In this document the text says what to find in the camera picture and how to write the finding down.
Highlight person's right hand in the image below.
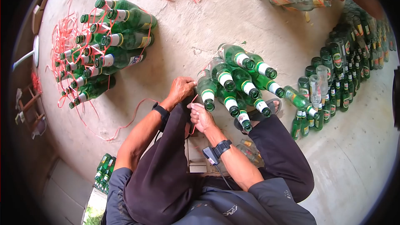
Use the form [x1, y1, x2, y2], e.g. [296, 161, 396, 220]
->
[187, 102, 217, 134]

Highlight person's left hand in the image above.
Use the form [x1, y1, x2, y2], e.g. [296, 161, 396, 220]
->
[168, 76, 198, 105]

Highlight person's right fingers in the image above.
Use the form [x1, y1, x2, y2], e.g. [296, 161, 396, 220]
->
[187, 102, 202, 126]

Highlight person's left fingers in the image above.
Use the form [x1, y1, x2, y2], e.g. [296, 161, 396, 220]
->
[180, 77, 198, 99]

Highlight long red plastic string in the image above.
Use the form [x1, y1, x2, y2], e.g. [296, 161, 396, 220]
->
[74, 93, 200, 141]

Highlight black wrist band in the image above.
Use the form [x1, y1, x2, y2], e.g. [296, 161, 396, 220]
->
[152, 102, 170, 132]
[202, 139, 233, 166]

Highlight low wooden stool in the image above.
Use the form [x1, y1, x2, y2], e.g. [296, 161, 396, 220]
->
[186, 131, 221, 176]

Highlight untied bundle of green bottles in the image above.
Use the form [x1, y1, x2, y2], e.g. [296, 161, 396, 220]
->
[196, 43, 286, 132]

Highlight person's legs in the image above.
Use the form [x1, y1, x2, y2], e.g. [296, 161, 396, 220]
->
[123, 98, 315, 225]

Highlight clear bottles with yellow labels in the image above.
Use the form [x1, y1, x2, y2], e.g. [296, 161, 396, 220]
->
[236, 139, 265, 167]

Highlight green bottle with white neck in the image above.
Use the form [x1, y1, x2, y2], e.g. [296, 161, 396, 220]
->
[282, 85, 320, 120]

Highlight small cluster of green bottles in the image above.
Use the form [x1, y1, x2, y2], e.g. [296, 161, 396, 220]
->
[93, 153, 117, 195]

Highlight person's body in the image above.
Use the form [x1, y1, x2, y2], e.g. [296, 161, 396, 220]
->
[105, 167, 318, 225]

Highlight clear glass bottle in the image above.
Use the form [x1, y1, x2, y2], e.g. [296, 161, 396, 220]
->
[316, 65, 329, 101]
[309, 74, 322, 109]

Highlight white stand fan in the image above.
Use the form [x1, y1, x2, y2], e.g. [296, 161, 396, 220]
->
[12, 34, 40, 72]

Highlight rows of standing green bottles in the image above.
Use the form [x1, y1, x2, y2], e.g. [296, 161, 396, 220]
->
[290, 0, 398, 141]

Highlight wooden chair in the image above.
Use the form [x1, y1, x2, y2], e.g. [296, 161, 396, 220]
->
[15, 83, 48, 140]

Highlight cardboard boxes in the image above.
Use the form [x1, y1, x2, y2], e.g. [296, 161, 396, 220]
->
[31, 0, 60, 35]

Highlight string-tied bundle of green bottles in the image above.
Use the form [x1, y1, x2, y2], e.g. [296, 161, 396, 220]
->
[56, 0, 159, 110]

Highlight pile of red plastic strings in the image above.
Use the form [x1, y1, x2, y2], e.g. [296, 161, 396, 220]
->
[46, 0, 80, 108]

